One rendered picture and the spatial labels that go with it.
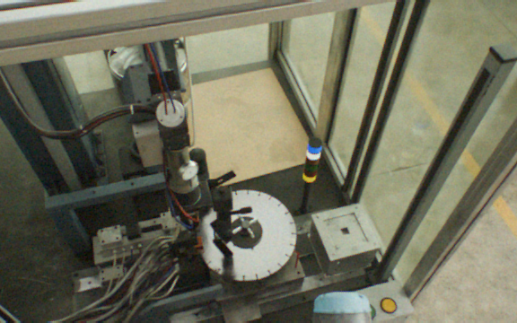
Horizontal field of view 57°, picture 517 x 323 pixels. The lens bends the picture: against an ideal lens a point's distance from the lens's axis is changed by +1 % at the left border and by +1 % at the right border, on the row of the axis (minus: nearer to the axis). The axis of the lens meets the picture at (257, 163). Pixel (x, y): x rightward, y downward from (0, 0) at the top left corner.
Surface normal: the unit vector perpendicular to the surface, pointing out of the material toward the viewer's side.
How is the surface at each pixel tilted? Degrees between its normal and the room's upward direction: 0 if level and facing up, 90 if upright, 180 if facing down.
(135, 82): 0
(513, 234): 0
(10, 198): 0
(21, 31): 90
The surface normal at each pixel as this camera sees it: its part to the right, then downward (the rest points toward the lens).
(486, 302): 0.01, -0.60
